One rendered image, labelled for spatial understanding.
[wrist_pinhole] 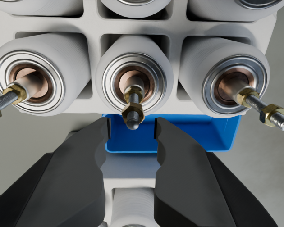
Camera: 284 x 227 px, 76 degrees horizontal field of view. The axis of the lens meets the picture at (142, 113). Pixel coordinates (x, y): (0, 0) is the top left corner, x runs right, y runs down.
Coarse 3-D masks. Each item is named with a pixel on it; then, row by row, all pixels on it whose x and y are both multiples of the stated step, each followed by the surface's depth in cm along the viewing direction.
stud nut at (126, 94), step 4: (132, 88) 18; (136, 88) 18; (128, 92) 18; (132, 92) 18; (136, 92) 18; (140, 92) 18; (124, 96) 18; (128, 96) 18; (140, 96) 18; (140, 100) 18
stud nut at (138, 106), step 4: (128, 104) 15; (132, 104) 15; (136, 104) 15; (140, 104) 15; (124, 108) 15; (128, 108) 14; (132, 108) 14; (136, 108) 14; (140, 108) 14; (124, 112) 14; (128, 112) 14; (140, 112) 14; (124, 116) 15; (140, 116) 15; (144, 116) 15; (124, 120) 15; (140, 120) 15
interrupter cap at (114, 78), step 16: (112, 64) 20; (128, 64) 20; (144, 64) 20; (112, 80) 21; (144, 80) 21; (160, 80) 21; (112, 96) 22; (144, 96) 22; (160, 96) 22; (144, 112) 23
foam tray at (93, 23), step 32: (96, 0) 24; (0, 32) 25; (32, 32) 30; (96, 32) 25; (128, 32) 25; (160, 32) 25; (192, 32) 25; (224, 32) 26; (256, 32) 26; (96, 64) 27; (96, 96) 30
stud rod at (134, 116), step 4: (132, 96) 17; (136, 96) 17; (128, 100) 17; (132, 100) 16; (136, 100) 16; (132, 112) 14; (136, 112) 14; (128, 116) 14; (132, 116) 14; (136, 116) 14; (128, 120) 13; (132, 120) 13; (136, 120) 13; (128, 124) 13; (132, 124) 13; (136, 124) 13; (128, 128) 14; (132, 128) 14; (136, 128) 14
